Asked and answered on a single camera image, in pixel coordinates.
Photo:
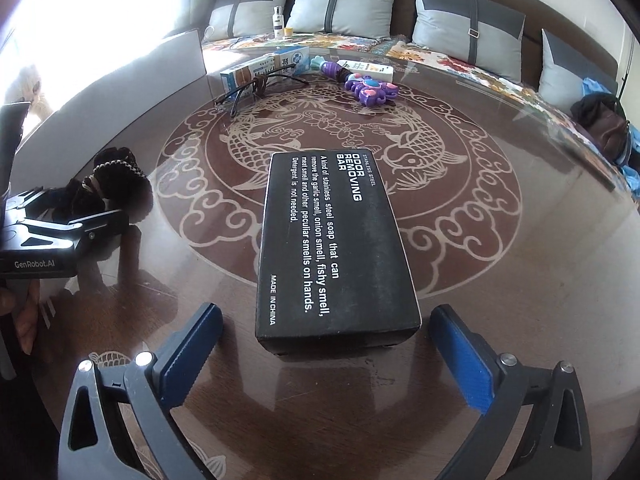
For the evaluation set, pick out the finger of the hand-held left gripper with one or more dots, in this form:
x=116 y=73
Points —
x=35 y=202
x=90 y=227

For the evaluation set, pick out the purple teal plastic toy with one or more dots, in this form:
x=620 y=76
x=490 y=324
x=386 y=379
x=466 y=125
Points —
x=370 y=91

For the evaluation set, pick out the white cat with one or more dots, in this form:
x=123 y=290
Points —
x=25 y=85

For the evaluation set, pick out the brown bag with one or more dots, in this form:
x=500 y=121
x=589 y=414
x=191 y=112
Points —
x=602 y=125

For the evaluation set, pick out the blue cloth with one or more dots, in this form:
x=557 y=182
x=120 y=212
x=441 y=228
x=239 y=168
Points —
x=632 y=175

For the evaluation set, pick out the black cardboard box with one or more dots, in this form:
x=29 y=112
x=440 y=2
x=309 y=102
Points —
x=330 y=250

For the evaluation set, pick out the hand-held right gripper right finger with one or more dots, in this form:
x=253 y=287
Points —
x=462 y=355

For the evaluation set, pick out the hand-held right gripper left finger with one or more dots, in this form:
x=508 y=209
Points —
x=192 y=350

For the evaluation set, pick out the dark grey upright panel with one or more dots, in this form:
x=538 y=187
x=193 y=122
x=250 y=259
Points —
x=12 y=150

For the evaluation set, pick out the person's left hand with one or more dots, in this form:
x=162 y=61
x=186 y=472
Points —
x=27 y=325

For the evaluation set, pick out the dark frame eyeglasses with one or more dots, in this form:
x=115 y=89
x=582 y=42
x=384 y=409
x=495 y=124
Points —
x=258 y=85

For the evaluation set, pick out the long white box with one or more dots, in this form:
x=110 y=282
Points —
x=365 y=66

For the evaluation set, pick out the brown sofa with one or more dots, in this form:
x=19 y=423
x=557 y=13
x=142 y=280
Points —
x=535 y=10

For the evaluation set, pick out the white bottle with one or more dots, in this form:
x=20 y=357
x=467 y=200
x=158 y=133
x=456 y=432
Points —
x=278 y=20

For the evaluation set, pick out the blue white medicine box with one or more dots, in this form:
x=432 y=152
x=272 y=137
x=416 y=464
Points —
x=295 y=56

